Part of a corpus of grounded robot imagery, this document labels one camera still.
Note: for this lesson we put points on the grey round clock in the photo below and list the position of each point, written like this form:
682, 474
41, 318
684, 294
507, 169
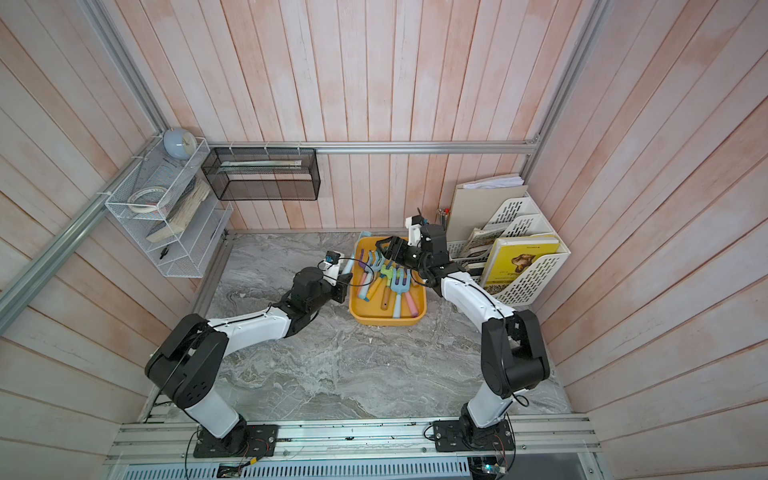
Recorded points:
179, 143

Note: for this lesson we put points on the white desk file organizer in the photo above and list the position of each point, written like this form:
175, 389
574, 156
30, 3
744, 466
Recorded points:
514, 218

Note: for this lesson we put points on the yellow picture book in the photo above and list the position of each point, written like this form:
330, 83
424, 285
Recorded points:
510, 257

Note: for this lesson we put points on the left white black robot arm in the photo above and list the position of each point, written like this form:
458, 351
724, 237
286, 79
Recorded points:
187, 363

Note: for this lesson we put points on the white wire wall shelf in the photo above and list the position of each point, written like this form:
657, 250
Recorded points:
187, 255

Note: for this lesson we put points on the white tape roll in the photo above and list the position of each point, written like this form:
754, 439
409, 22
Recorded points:
148, 200

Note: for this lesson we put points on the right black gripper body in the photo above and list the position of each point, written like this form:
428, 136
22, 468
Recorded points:
417, 256

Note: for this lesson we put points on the green hand rake wooden handle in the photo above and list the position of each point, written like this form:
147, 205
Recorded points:
384, 282

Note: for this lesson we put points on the purple hand rake pink handle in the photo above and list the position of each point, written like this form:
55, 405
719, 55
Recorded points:
412, 306

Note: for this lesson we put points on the black mesh wall basket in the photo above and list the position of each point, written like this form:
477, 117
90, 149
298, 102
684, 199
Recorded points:
263, 173

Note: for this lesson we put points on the beige folder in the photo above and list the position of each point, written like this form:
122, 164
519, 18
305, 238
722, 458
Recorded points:
472, 208

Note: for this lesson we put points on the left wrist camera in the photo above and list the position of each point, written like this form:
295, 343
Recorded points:
332, 258

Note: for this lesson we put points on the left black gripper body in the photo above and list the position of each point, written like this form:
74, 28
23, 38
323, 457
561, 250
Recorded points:
329, 289

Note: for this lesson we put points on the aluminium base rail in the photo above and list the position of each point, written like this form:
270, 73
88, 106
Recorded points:
527, 447

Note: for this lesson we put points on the yellow plastic storage box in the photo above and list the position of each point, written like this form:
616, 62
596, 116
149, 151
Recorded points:
369, 312

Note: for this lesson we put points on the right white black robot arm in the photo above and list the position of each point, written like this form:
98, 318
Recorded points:
513, 353

